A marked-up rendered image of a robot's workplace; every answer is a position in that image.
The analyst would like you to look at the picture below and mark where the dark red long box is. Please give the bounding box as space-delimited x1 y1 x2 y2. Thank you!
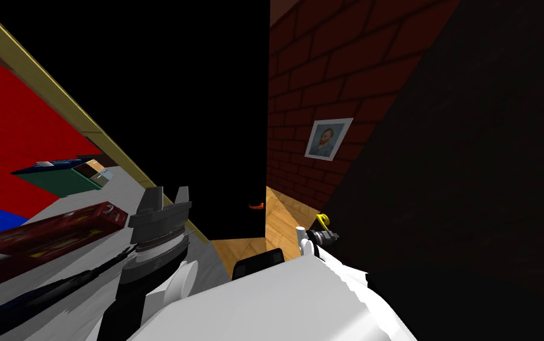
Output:
0 201 129 298

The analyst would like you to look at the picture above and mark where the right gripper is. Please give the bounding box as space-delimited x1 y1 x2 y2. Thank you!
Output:
313 225 340 246

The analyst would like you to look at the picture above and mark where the dark brown door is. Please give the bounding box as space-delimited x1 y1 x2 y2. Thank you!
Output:
321 0 544 341

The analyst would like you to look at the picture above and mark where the green box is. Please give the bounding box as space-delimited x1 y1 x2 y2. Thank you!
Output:
10 158 115 198

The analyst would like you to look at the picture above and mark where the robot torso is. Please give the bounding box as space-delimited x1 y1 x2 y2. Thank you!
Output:
127 247 419 341

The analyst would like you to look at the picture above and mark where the dark blue long stick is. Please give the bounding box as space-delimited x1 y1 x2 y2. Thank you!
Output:
0 248 134 335

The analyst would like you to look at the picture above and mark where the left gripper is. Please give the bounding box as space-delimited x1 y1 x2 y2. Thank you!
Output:
128 186 192 243

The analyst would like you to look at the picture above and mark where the grey table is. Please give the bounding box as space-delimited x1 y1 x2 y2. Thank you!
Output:
0 163 233 341

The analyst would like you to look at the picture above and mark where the framed portrait picture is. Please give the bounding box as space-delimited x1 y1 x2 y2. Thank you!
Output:
304 117 355 162

